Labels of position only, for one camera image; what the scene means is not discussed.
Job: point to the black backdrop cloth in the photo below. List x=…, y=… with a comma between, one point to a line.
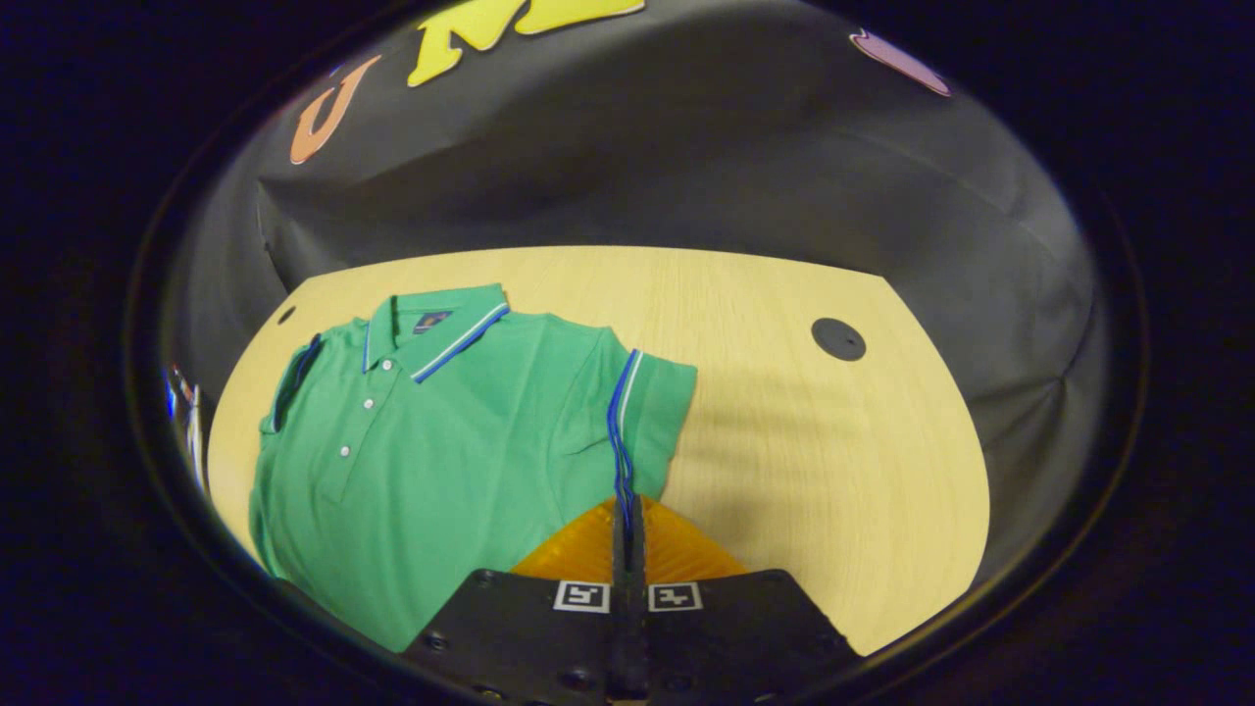
x=686, y=147

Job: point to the green T-shirt with blue trim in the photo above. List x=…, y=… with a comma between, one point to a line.
x=461, y=441

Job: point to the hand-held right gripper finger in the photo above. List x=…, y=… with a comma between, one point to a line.
x=637, y=564
x=620, y=564

